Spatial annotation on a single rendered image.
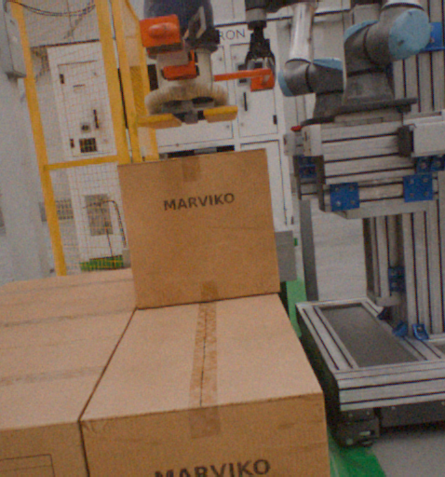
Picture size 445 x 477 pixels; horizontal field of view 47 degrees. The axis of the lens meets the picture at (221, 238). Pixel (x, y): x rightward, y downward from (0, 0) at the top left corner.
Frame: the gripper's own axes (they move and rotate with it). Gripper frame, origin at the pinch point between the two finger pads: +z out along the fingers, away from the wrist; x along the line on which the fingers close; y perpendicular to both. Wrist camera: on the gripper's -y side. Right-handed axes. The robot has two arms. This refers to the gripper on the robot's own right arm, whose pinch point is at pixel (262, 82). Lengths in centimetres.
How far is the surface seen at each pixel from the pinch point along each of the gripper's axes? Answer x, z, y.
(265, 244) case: -9, 50, 58
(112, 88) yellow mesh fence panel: -71, -17, -83
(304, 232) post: 21, 68, -65
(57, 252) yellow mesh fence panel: -130, 74, -129
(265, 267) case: -9, 56, 58
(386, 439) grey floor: 24, 118, 46
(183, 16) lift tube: -24.3, -15.6, 40.3
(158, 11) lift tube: -31, -18, 39
